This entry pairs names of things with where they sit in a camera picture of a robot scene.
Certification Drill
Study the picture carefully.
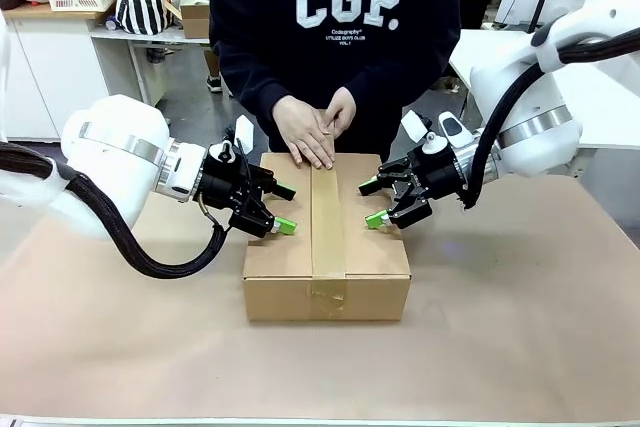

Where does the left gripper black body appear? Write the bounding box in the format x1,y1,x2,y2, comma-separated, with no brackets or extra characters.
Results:
197,139,276,228

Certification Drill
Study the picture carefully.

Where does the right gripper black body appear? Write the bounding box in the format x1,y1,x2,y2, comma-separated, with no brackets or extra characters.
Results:
409,146,469,201

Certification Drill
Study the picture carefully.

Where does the brown cardboard shipping box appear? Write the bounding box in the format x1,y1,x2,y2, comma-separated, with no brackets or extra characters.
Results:
241,151,413,323

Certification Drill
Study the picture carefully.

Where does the brown packing tape strip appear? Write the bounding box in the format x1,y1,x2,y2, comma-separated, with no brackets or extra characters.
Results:
309,164,350,321

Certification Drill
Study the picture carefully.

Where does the person's left forearm navy sleeve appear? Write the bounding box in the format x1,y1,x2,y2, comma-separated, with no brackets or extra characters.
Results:
344,31,461,123

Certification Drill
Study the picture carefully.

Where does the small open cardboard box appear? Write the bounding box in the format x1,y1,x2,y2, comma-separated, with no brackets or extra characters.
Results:
164,0,212,40

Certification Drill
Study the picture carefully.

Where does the person's right hand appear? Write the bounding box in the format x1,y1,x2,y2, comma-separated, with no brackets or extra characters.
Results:
272,95,336,170

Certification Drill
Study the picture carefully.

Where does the person's left hand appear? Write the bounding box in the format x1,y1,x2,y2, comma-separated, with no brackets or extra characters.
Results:
323,86,359,142

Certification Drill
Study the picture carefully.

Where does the background person with bare legs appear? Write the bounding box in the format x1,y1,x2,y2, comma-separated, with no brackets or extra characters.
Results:
203,49,224,94

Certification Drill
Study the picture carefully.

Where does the person in navy sweatshirt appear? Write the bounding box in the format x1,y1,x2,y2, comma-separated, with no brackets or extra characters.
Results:
209,0,462,163

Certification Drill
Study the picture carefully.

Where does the white desk with slanted leg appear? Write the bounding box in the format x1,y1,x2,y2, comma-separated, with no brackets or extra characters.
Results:
89,21,214,108

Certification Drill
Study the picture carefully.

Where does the white cabinet with wooden top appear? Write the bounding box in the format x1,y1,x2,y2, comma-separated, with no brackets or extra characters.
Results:
0,2,166,143

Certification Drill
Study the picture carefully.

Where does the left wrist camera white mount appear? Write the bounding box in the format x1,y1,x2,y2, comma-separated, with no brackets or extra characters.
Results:
219,115,255,163

